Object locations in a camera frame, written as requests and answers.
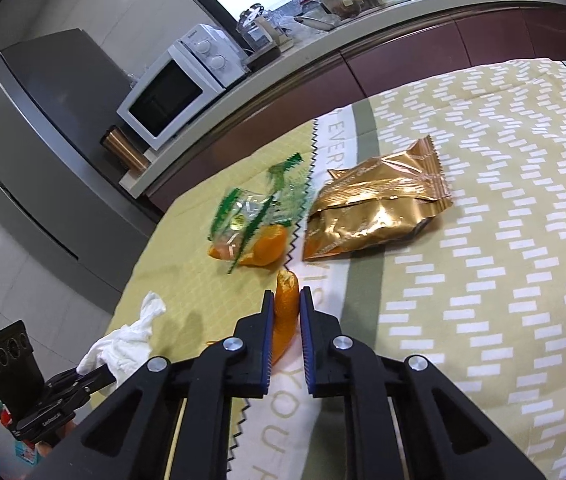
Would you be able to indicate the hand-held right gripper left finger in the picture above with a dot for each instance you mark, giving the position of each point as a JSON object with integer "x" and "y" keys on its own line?
{"x": 266, "y": 340}

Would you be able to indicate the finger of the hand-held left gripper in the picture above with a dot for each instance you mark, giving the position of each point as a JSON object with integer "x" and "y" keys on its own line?
{"x": 65, "y": 376}
{"x": 99, "y": 381}

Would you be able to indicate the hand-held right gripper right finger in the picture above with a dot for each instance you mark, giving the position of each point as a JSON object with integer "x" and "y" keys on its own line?
{"x": 305, "y": 340}

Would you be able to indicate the long orange peel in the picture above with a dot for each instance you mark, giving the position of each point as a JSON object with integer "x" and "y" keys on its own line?
{"x": 285, "y": 310}

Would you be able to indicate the white tissue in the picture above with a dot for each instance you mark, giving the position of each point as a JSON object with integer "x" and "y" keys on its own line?
{"x": 123, "y": 345}

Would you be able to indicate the gold snack bag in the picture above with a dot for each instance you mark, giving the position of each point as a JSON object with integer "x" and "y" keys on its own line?
{"x": 378, "y": 205}

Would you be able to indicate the curled orange peel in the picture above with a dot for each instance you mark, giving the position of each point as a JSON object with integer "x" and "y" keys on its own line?
{"x": 268, "y": 245}

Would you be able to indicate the beige patterned blanket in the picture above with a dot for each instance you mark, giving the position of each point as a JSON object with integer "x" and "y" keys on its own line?
{"x": 488, "y": 260}

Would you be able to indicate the grey refrigerator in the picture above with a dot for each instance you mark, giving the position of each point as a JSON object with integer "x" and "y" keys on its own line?
{"x": 38, "y": 135}

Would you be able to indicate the copper thermos flask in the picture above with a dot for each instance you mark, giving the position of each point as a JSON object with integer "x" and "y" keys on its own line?
{"x": 125, "y": 149}

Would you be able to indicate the white microwave oven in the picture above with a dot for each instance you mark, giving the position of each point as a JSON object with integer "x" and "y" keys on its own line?
{"x": 163, "y": 95}

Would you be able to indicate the glass kettle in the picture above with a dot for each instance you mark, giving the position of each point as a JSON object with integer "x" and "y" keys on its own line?
{"x": 259, "y": 27}

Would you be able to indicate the kitchen counter with brown cabinets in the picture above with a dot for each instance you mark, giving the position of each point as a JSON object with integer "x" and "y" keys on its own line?
{"x": 413, "y": 40}

